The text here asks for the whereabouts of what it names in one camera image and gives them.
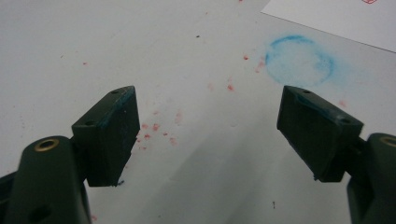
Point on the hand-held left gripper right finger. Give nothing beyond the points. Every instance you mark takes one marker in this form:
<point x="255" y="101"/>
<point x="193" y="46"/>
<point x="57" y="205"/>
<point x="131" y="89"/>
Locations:
<point x="314" y="137"/>

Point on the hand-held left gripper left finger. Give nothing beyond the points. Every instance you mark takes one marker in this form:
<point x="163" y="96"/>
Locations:
<point x="109" y="140"/>

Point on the white paper sheet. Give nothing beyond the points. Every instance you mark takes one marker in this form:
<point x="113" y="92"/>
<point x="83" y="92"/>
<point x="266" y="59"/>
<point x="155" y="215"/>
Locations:
<point x="327" y="18"/>

